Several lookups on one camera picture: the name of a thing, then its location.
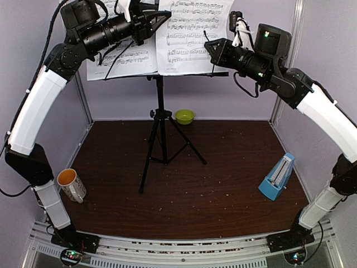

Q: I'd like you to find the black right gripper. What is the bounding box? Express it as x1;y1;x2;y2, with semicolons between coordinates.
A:
204;37;273;85

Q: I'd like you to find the sheet music page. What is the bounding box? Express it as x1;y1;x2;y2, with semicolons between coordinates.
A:
156;0;234;76
86;0;160;82

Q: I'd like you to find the black folding music stand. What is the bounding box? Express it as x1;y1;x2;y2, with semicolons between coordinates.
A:
104;30;229;195

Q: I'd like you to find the blue metronome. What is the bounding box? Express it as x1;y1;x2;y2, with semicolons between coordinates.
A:
258;153;295;201

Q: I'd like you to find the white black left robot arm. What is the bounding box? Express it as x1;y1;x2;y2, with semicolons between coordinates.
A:
3;1;172;248

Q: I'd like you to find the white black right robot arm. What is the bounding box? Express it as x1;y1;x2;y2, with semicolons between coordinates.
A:
204;23;356;252

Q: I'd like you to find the green plastic bowl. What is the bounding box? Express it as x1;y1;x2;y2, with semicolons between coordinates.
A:
175;109;195;125

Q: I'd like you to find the white patterned coffee mug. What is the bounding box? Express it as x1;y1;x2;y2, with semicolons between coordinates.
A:
57;169;87;204

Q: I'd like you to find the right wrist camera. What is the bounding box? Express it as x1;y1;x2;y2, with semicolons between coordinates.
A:
229;11;254;49

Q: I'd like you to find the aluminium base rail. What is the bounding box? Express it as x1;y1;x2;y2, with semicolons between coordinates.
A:
27;220;341;268

